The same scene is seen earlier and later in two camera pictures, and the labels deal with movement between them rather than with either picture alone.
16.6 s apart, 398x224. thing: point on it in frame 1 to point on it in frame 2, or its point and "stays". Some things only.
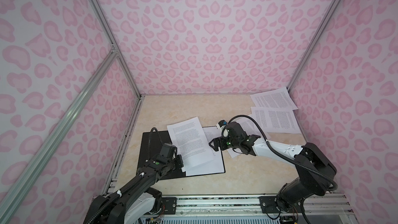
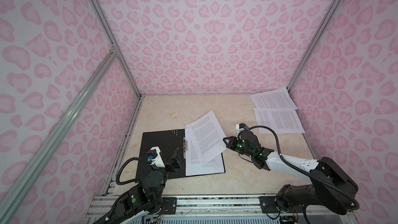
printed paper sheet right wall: x=277 y=120 stays
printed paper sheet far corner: x=279 y=98 stays
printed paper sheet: x=246 y=123 to x=207 y=137
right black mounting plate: x=268 y=205 stays
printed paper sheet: x=213 y=166 to x=193 y=165
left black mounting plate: x=170 y=205 stays
